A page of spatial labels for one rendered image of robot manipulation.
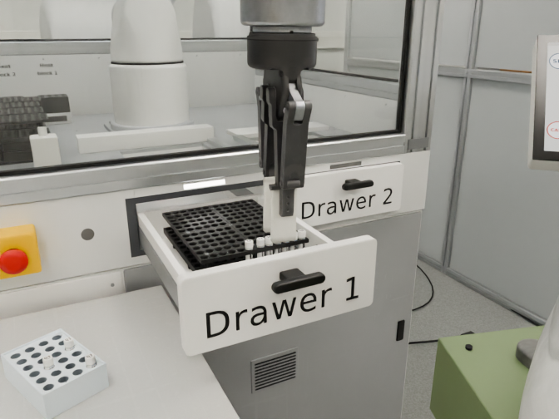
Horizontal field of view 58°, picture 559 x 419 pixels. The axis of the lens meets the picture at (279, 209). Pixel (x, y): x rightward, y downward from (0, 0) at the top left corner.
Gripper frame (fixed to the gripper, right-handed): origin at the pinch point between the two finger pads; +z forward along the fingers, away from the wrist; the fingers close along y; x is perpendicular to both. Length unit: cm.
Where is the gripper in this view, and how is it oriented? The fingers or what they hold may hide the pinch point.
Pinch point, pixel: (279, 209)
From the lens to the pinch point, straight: 60.5
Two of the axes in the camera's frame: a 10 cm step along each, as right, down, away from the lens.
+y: -2.9, -3.4, 8.9
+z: -0.1, 9.4, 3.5
